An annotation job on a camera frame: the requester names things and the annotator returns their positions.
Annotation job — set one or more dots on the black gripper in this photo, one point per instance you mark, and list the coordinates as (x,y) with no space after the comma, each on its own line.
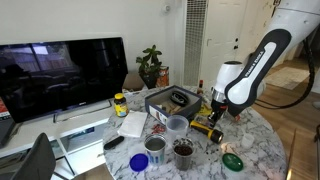
(219,108)

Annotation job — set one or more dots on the black and yellow torch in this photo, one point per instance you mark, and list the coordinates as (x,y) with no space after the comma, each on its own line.
(205,130)

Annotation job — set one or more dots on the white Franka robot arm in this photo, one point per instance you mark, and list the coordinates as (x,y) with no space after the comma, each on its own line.
(246,76)

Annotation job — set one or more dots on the yellow packet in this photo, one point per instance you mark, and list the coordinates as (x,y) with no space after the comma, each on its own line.
(205,111)

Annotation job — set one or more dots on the hot sauce bottle red cap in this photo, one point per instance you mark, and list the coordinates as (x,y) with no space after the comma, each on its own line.
(200,88)

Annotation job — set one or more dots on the clear plastic cup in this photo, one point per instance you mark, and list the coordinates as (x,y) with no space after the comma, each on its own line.
(177,128)

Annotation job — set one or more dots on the black oval case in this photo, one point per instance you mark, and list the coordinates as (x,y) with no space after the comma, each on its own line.
(179,98)

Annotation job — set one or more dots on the green plastic lid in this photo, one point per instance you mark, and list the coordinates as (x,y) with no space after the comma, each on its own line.
(232,162)

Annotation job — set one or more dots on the wooden blocks inside box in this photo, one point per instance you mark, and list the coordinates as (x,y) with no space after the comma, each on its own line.
(170,107)

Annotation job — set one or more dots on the metal cup with coffee beans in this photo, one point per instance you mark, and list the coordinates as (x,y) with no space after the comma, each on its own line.
(183,156)

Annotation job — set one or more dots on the small red items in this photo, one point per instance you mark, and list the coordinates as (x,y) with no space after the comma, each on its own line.
(158,129)

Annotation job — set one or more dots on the dark blue cardboard box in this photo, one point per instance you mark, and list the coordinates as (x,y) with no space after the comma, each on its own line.
(156,111)

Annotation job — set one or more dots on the metal cup blue label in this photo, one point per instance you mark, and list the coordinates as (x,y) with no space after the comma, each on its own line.
(155,151)

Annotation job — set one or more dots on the white paper napkin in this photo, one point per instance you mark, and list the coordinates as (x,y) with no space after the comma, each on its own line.
(132,124)

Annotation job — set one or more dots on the green potted plant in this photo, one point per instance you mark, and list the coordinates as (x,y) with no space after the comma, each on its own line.
(150,65)

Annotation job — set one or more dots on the grey patterned rug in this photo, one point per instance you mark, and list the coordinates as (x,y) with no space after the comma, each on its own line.
(288,77)

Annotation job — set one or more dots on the blue plastic lid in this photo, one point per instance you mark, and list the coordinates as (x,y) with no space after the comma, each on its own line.
(138,162)

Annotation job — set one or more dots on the yellow lid vitamin bottle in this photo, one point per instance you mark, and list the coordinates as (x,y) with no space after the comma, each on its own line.
(120,106)

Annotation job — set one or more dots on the black remote control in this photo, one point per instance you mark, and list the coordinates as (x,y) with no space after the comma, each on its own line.
(114,142)

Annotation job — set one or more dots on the black flat television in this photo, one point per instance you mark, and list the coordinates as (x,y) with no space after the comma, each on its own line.
(60,73)

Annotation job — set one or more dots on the white television stand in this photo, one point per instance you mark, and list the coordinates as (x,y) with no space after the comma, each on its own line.
(50,130)

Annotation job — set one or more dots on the white wall grille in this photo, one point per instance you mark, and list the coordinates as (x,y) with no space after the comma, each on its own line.
(195,40)

